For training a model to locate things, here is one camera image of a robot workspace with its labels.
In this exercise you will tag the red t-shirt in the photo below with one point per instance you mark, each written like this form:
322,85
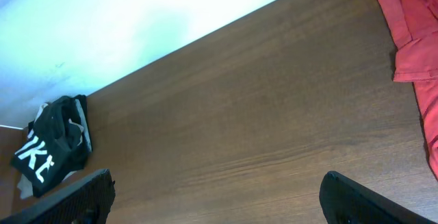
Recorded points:
413,27

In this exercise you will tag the black folded garment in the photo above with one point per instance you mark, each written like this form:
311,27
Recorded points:
86,142

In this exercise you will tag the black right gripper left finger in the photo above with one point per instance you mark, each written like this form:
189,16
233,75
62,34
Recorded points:
88,200

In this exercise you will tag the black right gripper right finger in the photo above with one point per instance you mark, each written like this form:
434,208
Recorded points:
343,200

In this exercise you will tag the dark green Nike t-shirt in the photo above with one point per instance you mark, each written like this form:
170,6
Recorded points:
44,164

